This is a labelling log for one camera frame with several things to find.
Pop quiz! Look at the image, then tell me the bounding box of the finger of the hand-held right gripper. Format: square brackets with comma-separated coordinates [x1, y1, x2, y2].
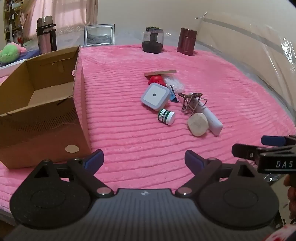
[261, 135, 296, 147]
[232, 143, 266, 161]

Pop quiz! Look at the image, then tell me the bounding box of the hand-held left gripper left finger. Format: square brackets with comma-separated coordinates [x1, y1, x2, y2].
[24, 149, 114, 198]

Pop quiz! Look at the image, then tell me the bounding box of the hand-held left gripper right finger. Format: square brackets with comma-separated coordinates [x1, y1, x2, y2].
[175, 150, 264, 198]

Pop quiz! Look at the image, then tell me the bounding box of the green and white small jar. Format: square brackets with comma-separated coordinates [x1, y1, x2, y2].
[157, 108, 176, 127]

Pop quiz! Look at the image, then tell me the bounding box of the brown cardboard box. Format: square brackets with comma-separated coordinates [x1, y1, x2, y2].
[0, 46, 92, 169]

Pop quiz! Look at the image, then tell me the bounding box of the blue binder clip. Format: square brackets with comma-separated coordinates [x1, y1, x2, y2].
[169, 85, 180, 103]

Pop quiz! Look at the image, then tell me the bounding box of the white square night light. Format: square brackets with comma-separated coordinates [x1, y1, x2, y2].
[140, 83, 169, 113]

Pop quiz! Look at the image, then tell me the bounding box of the clear plastic bag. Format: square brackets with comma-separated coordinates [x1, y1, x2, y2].
[164, 76, 186, 92]

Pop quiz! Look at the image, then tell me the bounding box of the red cartoon figurine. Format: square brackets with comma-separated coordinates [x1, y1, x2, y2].
[148, 75, 167, 87]

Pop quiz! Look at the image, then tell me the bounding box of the person's right hand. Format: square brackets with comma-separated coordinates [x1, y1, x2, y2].
[283, 174, 296, 223]

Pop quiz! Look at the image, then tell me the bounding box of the beige stone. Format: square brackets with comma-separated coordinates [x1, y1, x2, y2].
[187, 113, 209, 137]

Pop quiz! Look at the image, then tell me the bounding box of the white cylinder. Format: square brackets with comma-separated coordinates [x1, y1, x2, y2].
[194, 97, 224, 137]

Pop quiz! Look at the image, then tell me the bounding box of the pink ribbed blanket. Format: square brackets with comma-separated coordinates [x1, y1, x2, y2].
[0, 44, 296, 217]

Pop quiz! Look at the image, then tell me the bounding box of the red white printed clothing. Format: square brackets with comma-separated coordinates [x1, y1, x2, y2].
[264, 222, 296, 241]

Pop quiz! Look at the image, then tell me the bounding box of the wooden stick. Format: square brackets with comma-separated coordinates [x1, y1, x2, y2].
[144, 70, 177, 77]

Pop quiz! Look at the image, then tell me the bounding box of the maroon canister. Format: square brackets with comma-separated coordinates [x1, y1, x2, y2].
[177, 27, 198, 56]

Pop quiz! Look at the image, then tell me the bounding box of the blue and white flat box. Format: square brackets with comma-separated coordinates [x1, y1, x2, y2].
[0, 49, 42, 70]

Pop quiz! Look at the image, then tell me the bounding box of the glass jar with dark base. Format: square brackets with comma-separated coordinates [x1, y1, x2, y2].
[142, 26, 164, 54]

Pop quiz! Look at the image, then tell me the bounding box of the steel thermos flask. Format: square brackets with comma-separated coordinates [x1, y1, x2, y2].
[36, 15, 57, 55]

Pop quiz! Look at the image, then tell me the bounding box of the green plush toy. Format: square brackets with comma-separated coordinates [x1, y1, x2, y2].
[0, 42, 27, 63]

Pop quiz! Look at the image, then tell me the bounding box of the pink curtain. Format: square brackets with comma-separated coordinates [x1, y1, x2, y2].
[22, 0, 99, 37]

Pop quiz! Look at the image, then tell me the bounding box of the silver picture frame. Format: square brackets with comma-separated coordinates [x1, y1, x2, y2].
[84, 23, 115, 48]

